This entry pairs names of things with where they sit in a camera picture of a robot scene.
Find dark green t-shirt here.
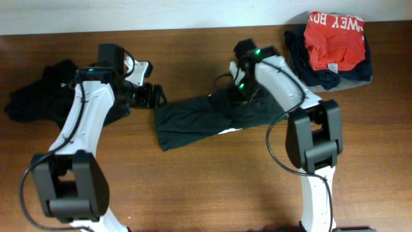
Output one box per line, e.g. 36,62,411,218
154,87,285,151

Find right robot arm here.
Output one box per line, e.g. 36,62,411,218
230,39,343,231

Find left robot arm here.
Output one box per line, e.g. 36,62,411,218
23,44,166,231

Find navy folded t-shirt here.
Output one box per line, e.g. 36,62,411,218
284,24,373,89

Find grey folded t-shirt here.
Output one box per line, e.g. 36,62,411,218
287,54,373,94

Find black t-shirt white letters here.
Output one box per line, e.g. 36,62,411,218
5,59,137,131

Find red folded t-shirt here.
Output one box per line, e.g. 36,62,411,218
304,12,366,71

